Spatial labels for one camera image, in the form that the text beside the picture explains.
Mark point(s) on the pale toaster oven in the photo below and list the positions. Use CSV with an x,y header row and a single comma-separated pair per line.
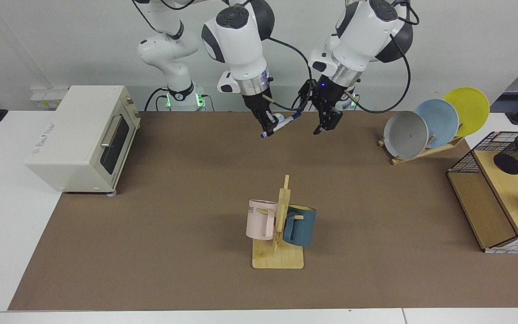
x,y
70,139

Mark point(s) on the light blue plate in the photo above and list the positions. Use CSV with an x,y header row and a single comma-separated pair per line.
x,y
439,119

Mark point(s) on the white marker with blue cap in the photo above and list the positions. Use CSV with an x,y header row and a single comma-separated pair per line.
x,y
287,121

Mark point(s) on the wooden plate rack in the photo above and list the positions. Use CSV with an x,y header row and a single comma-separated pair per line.
x,y
421,155

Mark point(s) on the yellow plate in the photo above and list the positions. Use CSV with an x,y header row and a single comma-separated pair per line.
x,y
470,108

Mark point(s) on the pink cup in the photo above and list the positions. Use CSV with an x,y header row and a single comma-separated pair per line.
x,y
256,220

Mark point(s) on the wooden cup stand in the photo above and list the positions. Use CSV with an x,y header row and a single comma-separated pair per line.
x,y
277,258

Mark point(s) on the dark blue cup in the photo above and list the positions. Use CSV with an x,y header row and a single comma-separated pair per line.
x,y
304,227

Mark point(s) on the grey plate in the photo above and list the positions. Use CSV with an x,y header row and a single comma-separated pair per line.
x,y
405,135

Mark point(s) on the small blue round thing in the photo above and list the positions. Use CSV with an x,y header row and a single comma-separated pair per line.
x,y
280,116

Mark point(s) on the white wall socket box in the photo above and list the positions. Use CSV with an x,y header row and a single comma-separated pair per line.
x,y
45,99

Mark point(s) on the brown table cloth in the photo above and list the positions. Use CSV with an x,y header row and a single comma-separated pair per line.
x,y
173,252

